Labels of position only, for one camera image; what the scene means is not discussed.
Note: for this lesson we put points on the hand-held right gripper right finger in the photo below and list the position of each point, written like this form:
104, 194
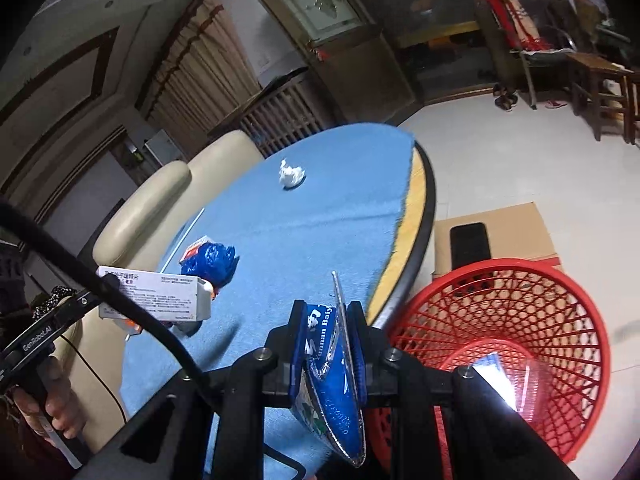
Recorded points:
361, 375

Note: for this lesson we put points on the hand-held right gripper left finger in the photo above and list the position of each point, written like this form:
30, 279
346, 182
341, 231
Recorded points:
300, 345

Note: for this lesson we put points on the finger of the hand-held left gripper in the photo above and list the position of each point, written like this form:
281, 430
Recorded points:
85, 302

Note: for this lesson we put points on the blue foil packet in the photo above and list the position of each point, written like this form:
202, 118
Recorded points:
330, 395

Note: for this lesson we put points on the white medicine box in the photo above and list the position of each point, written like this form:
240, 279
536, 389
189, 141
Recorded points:
165, 300

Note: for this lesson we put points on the blue plastic bag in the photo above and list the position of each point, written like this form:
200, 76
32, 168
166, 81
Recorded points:
215, 260

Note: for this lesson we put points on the white tissue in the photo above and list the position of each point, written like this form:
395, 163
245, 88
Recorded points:
291, 176

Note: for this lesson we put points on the red plastic basket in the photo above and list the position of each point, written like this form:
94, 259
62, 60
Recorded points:
500, 265

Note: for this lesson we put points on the person's left forearm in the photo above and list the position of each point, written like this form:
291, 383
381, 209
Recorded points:
15, 450

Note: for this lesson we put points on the person's left hand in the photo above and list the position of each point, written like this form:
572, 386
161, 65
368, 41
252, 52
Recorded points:
60, 395

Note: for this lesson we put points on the black white patterned cloth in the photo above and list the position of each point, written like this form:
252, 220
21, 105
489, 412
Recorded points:
50, 300

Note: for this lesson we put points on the blue tablecloth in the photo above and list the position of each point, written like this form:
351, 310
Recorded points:
310, 240

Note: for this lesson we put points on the cream leather sofa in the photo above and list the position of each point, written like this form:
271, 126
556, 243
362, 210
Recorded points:
150, 200

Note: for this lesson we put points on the red white cigarette box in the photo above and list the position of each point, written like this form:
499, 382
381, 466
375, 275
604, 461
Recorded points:
194, 249

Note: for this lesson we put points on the thin white stick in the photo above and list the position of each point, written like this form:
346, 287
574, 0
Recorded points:
187, 233

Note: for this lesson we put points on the round wooden table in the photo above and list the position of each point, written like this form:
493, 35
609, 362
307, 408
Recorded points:
422, 220

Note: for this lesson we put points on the white appliance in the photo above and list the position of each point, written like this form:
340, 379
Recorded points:
161, 149

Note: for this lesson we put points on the black phone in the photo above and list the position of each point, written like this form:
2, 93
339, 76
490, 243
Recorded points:
470, 242

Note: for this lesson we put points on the brown cardboard sheet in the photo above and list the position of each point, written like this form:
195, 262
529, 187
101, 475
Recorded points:
520, 230

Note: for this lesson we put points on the wooden crib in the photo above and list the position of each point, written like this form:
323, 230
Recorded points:
285, 120

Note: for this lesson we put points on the beige curtain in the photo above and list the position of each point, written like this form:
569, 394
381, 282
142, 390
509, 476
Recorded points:
200, 75

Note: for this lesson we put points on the wooden door with glass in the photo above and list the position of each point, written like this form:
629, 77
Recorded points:
350, 70

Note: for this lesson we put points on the red door tassel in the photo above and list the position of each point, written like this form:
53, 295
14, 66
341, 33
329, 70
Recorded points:
322, 52

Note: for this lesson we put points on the brown shoe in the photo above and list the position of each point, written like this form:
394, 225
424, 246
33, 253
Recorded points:
502, 91
507, 104

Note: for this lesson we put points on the dark glass sliding door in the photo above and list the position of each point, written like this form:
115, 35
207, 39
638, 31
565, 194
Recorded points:
440, 60

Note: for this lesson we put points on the pink slipper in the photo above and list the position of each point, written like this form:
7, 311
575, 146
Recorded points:
556, 104

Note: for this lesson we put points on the metal chair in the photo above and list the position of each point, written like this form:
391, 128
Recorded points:
545, 57

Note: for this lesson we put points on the wooden stool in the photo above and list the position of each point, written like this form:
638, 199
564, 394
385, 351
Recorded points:
595, 65

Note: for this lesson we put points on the red and beige clothes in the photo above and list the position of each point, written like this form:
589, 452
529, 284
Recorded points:
515, 15

